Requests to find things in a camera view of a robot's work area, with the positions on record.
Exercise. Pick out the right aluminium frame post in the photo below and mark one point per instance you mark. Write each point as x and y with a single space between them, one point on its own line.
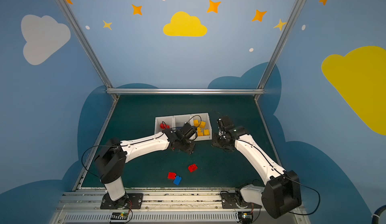
285 33

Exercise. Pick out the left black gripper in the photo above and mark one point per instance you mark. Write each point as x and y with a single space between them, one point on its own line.
185 145

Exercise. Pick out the white middle bin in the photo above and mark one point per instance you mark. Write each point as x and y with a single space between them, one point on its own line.
178 121

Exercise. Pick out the red brick bottom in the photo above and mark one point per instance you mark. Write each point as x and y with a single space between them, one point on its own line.
171 175

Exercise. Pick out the white right bin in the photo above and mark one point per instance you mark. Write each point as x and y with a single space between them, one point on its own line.
202 117

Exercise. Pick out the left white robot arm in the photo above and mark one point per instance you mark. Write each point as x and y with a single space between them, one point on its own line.
111 160

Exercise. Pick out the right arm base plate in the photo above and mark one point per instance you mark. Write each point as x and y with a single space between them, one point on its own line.
232 200

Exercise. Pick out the blue brick bottom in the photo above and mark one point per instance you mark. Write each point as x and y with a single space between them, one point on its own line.
177 180

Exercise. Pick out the yellow brick top studs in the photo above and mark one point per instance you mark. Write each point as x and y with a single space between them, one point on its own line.
196 123

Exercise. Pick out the left controller board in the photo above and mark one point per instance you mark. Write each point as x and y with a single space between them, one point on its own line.
120 217

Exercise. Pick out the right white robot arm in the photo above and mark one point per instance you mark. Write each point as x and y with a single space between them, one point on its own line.
281 193

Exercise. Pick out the aluminium rail base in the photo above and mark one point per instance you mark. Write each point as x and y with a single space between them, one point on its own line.
164 206

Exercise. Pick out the long red brick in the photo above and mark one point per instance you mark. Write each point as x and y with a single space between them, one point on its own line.
164 126

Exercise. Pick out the right controller board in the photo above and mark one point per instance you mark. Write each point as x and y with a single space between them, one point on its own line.
245 218

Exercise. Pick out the horizontal aluminium frame bar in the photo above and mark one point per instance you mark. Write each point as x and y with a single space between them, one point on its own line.
144 91

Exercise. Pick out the left aluminium frame post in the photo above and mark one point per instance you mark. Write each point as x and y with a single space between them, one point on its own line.
79 33

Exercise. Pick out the aluminium frame post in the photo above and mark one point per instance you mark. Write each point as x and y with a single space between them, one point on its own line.
285 33
79 33

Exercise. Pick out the white left bin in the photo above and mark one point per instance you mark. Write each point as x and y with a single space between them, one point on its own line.
164 122

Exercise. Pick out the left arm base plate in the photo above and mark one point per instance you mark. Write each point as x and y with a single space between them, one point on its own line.
131 201

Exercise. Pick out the white bin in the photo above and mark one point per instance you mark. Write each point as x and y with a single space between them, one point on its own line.
164 122
178 121
202 117

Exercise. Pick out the controller board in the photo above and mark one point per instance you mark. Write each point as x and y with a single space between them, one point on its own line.
120 217
245 218

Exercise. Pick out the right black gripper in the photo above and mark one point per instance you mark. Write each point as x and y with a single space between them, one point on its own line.
219 142

